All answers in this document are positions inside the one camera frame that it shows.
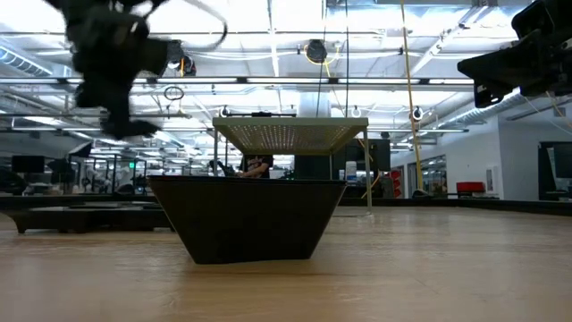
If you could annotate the black background monitor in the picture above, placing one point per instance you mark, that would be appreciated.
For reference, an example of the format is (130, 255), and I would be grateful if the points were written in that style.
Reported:
(27, 164)

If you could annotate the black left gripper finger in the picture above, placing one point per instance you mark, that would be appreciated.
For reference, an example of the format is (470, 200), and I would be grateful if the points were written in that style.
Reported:
(118, 109)

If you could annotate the green perforated metal shelf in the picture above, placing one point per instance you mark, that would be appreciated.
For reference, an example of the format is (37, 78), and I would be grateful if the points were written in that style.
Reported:
(290, 134)

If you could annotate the red box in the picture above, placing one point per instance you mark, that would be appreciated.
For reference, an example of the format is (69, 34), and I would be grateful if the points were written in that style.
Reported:
(470, 187)

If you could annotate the large dark wall screen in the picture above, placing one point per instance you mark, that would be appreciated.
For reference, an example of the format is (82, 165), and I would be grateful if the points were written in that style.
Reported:
(558, 172)

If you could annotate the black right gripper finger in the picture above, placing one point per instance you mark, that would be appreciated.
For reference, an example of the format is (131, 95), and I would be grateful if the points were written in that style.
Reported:
(505, 67)

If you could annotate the person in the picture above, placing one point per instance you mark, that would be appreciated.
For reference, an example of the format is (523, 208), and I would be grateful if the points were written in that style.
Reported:
(259, 163)

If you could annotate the white container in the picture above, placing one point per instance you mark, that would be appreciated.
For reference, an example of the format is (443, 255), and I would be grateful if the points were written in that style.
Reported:
(351, 171)

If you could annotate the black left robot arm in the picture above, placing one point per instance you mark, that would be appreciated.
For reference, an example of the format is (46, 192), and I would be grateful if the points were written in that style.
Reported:
(71, 9)

